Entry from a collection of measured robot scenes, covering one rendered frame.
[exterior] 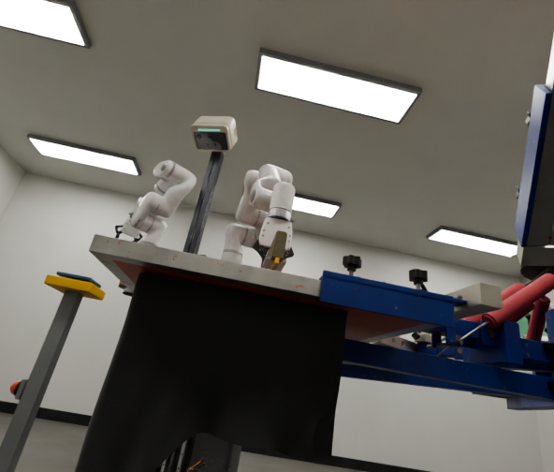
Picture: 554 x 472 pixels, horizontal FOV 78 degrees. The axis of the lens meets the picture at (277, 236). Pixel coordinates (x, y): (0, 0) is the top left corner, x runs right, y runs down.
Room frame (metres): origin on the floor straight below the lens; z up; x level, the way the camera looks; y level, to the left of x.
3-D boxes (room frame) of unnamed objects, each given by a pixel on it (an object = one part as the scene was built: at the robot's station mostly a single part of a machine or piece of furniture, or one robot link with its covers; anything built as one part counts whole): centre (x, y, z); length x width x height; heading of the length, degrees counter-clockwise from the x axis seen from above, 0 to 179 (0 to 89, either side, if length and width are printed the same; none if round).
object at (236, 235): (1.55, 0.18, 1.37); 0.13 x 0.10 x 0.16; 109
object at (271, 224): (1.00, 0.00, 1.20); 0.10 x 0.08 x 0.11; 95
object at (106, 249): (1.00, 0.00, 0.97); 0.79 x 0.58 x 0.04; 95
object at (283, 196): (1.04, 0.01, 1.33); 0.15 x 0.10 x 0.11; 19
